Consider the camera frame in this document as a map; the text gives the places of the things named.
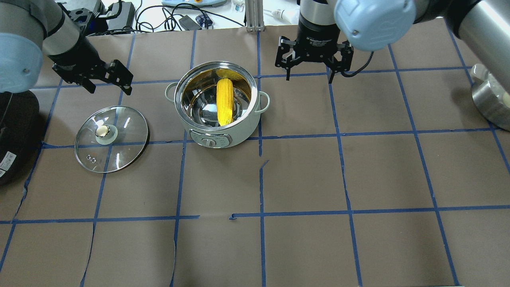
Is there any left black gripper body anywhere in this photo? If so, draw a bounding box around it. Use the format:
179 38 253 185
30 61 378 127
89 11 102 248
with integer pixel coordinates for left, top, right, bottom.
50 37 106 79

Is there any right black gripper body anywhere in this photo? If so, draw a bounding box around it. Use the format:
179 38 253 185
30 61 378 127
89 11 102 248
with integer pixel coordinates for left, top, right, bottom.
294 16 339 64

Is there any glass pot lid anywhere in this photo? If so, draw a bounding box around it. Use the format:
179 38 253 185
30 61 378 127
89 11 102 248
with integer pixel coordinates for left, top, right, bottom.
74 106 151 174

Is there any yellow corn cob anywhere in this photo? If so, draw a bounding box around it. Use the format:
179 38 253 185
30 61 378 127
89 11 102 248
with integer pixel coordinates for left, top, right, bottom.
216 69 237 126

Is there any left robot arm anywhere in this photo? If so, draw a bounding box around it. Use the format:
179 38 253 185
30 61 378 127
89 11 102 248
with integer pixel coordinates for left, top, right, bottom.
0 0 133 95

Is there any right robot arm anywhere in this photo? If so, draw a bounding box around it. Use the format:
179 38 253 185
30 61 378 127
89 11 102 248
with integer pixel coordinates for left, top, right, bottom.
275 0 510 91

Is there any pale green electric pot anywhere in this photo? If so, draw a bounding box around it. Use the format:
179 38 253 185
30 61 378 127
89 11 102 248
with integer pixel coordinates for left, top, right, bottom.
164 61 270 149

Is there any steel pot at right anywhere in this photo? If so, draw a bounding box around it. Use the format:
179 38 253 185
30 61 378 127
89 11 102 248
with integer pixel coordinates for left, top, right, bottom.
470 63 510 131

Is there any white light bulb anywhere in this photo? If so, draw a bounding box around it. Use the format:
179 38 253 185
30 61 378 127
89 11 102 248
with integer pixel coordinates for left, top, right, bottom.
270 9 300 24

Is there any black power brick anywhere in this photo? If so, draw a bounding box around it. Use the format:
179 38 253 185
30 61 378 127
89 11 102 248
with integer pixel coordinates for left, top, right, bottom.
107 1 135 30

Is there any black rice cooker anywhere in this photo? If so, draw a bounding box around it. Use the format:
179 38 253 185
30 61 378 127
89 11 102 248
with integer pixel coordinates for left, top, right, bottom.
0 90 41 185

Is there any black power adapter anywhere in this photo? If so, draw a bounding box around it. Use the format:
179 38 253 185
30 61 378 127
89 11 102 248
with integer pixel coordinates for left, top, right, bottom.
178 15 202 31

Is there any aluminium frame post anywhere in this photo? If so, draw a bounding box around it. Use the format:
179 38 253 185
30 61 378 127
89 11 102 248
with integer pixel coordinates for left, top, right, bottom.
245 0 265 32

